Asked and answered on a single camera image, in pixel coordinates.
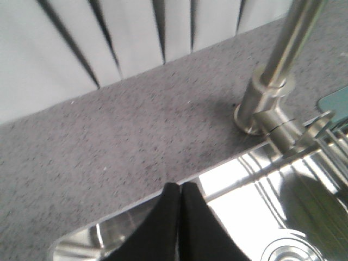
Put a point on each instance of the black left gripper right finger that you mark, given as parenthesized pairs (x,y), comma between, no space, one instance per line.
(200,235)

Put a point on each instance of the stainless steel sink basin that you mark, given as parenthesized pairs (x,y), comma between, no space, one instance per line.
(258,195)

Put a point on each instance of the round steel sink drain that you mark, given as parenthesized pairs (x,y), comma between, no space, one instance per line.
(290,246)

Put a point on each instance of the stainless steel faucet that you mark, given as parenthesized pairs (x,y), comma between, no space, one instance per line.
(262,110)

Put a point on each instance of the grey roll-up dish rack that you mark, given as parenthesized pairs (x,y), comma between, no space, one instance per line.
(336,135)

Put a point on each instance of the white pleated curtain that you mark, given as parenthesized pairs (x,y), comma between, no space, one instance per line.
(52,51)

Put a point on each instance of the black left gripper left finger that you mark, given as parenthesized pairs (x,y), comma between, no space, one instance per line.
(155,238)

